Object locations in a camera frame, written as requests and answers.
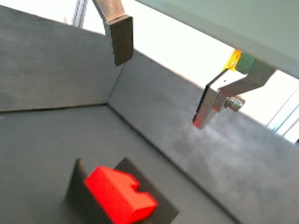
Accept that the red double-square block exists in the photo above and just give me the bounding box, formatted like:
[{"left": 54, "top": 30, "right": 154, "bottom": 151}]
[{"left": 83, "top": 166, "right": 157, "bottom": 224}]

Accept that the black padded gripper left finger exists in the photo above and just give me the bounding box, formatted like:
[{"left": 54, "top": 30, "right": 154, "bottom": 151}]
[{"left": 91, "top": 0, "right": 133, "bottom": 66}]

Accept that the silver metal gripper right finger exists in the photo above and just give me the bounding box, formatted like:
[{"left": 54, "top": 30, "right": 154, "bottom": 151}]
[{"left": 192, "top": 52, "right": 276, "bottom": 129}]

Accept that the black curved holder stand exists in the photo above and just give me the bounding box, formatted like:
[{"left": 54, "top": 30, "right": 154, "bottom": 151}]
[{"left": 65, "top": 157, "right": 180, "bottom": 224}]

